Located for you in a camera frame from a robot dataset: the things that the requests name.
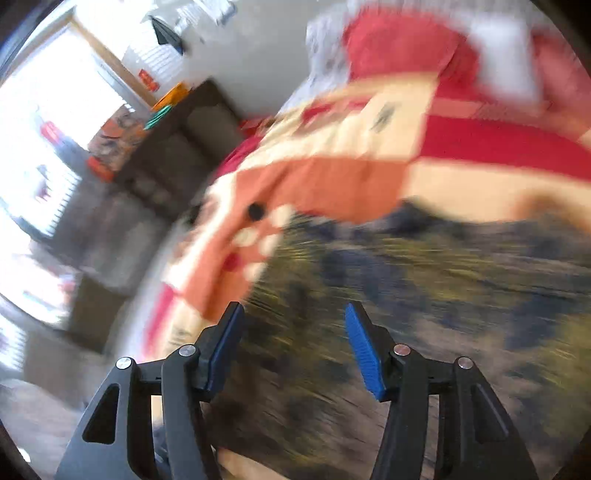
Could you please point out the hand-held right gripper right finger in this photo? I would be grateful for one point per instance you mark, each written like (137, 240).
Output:
(364, 350)

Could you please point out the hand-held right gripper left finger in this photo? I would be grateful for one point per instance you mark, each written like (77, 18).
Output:
(226, 344)

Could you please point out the blue yellow floral patterned garment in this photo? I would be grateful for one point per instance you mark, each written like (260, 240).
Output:
(415, 300)

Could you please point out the red orange cream printed blanket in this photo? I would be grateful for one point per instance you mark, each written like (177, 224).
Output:
(369, 152)

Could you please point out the dark wooden side table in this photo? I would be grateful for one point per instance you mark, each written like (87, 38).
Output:
(184, 143)

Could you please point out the orange patterned box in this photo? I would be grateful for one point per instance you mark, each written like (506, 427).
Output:
(117, 138)

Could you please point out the green plastic item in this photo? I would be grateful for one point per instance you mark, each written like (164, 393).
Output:
(157, 119)

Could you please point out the yellow plastic basket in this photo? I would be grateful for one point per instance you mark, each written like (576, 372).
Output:
(174, 93)

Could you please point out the bright window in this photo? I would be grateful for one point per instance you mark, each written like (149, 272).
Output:
(60, 138)

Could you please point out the red heart-shaped ruffled pillow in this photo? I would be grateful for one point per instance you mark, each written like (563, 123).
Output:
(397, 44)
(563, 74)

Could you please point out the dark hanging cloth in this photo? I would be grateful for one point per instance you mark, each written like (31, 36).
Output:
(165, 30)

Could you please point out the white square pillow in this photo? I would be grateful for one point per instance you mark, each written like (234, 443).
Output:
(503, 50)

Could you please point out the red wall sticker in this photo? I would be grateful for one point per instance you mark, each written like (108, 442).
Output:
(148, 79)

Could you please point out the white wall calendar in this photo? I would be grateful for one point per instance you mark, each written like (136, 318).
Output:
(207, 10)

